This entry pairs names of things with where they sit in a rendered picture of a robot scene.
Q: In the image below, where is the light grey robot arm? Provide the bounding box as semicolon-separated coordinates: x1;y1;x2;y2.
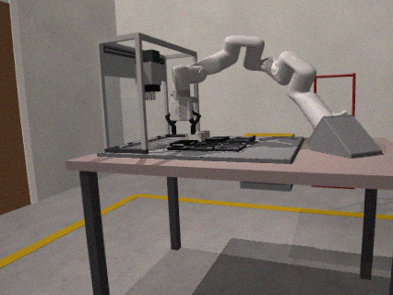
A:
171;36;347;129

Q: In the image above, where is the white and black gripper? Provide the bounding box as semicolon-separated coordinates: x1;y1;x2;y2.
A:
165;97;201;135

